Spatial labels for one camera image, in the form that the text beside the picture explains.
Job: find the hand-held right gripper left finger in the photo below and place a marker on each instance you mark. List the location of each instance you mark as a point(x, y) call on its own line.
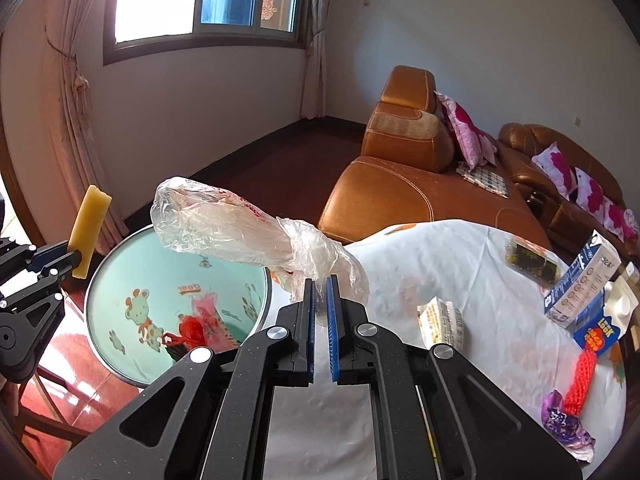
point(312, 340)

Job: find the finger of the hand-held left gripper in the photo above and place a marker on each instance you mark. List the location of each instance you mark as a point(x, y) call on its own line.
point(50, 256)
point(35, 287)

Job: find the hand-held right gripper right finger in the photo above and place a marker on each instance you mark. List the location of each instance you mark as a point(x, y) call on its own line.
point(332, 340)

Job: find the yellow foam stick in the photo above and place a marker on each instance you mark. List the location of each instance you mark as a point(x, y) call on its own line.
point(90, 225)

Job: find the pink plastic wrapper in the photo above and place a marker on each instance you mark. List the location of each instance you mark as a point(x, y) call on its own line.
point(210, 307)

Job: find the red plastic wrapper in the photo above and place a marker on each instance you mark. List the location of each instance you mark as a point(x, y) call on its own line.
point(192, 330)

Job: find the clear plastic bag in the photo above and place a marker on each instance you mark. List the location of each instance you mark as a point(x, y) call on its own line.
point(225, 230)

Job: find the purple foil wrapper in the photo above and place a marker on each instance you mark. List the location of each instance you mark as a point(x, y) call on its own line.
point(565, 425)

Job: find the red foam net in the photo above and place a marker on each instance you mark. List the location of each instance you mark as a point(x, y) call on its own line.
point(580, 380)

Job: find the white snack wrapper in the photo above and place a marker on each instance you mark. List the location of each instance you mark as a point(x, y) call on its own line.
point(442, 322)

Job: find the white printed tablecloth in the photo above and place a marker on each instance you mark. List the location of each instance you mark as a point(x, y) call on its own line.
point(425, 260)

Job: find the pink curtain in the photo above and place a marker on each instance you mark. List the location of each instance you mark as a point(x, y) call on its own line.
point(65, 110)

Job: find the orange leather chaise sofa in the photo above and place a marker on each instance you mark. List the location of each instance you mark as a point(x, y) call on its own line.
point(400, 195)

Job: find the dark snack packet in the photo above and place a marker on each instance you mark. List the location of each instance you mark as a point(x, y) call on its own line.
point(530, 260)

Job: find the checkered cloth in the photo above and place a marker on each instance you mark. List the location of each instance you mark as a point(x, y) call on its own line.
point(485, 180)

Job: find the pink floral pillow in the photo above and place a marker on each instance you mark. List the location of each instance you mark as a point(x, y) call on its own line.
point(590, 192)
point(462, 125)
point(487, 150)
point(614, 215)
point(555, 167)
point(630, 225)

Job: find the white milk carton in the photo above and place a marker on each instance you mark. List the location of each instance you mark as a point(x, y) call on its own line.
point(575, 285)

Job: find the brown leather sofa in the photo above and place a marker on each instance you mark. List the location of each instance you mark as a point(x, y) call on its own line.
point(520, 160)

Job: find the blue juice carton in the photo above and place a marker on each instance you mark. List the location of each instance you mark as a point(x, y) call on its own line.
point(600, 332)

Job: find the beige curtain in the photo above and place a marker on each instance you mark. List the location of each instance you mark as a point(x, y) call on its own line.
point(317, 60)

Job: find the red paper window decoration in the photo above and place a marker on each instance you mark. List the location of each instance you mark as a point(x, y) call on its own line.
point(272, 7)

